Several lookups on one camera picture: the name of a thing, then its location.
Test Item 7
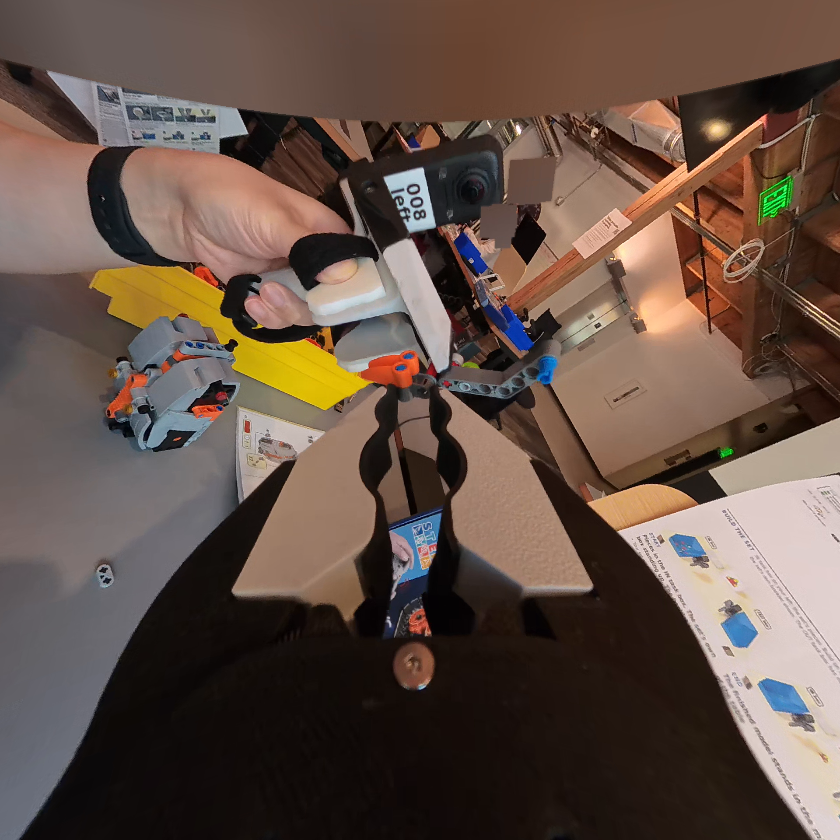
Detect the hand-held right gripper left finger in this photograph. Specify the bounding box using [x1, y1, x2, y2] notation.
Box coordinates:
[231, 387, 398, 611]

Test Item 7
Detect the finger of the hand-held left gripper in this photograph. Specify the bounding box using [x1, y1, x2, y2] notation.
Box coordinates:
[382, 236, 455, 374]

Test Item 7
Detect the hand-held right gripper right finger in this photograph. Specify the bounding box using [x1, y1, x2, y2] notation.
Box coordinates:
[427, 390, 595, 601]

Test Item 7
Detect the orange toy connector piece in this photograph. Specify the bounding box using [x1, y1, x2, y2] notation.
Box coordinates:
[359, 350, 421, 390]

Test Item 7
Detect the angled toy building beam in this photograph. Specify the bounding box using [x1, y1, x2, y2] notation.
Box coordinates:
[436, 338, 563, 400]

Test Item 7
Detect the person's left forearm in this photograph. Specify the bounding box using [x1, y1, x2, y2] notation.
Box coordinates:
[0, 121, 101, 277]

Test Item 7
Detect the grey desk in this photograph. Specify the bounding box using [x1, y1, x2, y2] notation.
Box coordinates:
[0, 272, 370, 840]

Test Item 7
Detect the white printed task sheet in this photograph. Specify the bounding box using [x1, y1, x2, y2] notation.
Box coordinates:
[619, 474, 840, 840]

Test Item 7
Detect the person's left hand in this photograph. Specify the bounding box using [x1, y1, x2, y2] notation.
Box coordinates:
[121, 147, 361, 330]

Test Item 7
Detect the blue plastic bin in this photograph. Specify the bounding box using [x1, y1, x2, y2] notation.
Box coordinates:
[452, 229, 490, 274]
[484, 304, 534, 353]

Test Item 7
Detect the open white building manual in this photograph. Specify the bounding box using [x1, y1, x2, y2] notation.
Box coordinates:
[235, 406, 326, 504]

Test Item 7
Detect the dark blue toy box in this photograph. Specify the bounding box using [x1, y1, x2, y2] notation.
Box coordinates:
[383, 508, 445, 639]

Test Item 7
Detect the yellow plastic bin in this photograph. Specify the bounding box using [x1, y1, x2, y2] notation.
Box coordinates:
[88, 265, 372, 412]

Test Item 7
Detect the grey orange toy vehicle model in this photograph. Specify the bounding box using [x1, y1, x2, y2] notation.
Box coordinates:
[104, 314, 241, 454]

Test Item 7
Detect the printed paper sheet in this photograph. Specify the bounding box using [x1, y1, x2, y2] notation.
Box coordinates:
[47, 70, 248, 154]

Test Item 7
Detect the green exit sign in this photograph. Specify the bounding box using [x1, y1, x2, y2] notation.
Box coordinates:
[756, 175, 795, 228]

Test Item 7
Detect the black wristband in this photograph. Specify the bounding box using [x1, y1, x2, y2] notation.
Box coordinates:
[87, 146, 182, 268]

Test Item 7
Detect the white wall notice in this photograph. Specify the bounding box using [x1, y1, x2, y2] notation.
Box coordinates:
[571, 208, 633, 261]

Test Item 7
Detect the black wall screen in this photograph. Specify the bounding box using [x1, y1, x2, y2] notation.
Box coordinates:
[676, 77, 840, 173]

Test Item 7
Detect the coiled white cable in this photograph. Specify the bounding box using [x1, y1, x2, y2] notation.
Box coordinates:
[721, 237, 768, 284]

